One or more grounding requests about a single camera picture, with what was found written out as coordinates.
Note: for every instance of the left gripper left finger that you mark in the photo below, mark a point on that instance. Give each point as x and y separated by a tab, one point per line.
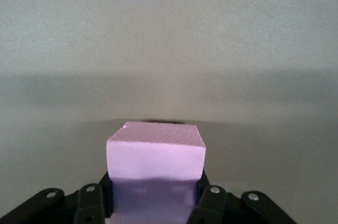
89	205

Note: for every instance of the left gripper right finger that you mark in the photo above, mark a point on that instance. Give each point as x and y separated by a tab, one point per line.
214	205

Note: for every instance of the pink foam cube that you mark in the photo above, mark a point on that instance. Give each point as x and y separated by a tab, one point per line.
155	155

